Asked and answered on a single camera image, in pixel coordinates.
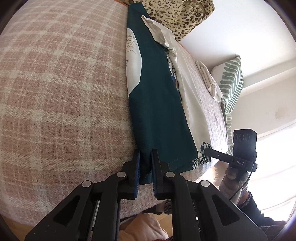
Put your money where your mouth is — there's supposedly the green and cream printed t-shirt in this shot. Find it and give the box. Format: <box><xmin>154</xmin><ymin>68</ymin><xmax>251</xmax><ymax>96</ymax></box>
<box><xmin>126</xmin><ymin>3</ymin><xmax>211</xmax><ymax>184</ymax></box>

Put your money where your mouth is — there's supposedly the right forearm black sleeve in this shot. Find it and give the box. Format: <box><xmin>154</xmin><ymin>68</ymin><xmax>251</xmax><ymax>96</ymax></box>
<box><xmin>237</xmin><ymin>191</ymin><xmax>286</xmax><ymax>240</ymax></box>

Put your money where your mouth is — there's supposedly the right hand grey glove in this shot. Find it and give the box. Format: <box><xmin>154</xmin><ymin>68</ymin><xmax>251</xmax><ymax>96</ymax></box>
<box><xmin>219</xmin><ymin>167</ymin><xmax>249</xmax><ymax>204</ymax></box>

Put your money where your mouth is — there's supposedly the folded cream cloth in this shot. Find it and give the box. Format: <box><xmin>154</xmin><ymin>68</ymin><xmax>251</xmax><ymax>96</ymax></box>
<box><xmin>195</xmin><ymin>60</ymin><xmax>223</xmax><ymax>103</ymax></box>

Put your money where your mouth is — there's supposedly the green striped white pillow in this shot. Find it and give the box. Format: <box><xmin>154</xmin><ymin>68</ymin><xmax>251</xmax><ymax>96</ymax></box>
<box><xmin>211</xmin><ymin>56</ymin><xmax>244</xmax><ymax>155</ymax></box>

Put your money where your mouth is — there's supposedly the pink plaid bed blanket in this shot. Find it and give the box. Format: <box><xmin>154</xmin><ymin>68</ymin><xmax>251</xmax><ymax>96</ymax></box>
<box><xmin>0</xmin><ymin>0</ymin><xmax>232</xmax><ymax>227</ymax></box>

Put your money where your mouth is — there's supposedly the leopard print cushion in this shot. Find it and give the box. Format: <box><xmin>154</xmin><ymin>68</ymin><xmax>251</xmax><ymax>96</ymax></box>
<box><xmin>123</xmin><ymin>0</ymin><xmax>215</xmax><ymax>41</ymax></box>

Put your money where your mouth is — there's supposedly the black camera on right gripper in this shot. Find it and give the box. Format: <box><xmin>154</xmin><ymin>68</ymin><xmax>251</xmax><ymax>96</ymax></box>
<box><xmin>233</xmin><ymin>129</ymin><xmax>257</xmax><ymax>163</ymax></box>

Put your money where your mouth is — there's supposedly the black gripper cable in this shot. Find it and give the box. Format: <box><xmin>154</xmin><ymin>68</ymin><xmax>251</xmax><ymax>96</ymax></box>
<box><xmin>229</xmin><ymin>170</ymin><xmax>253</xmax><ymax>200</ymax></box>

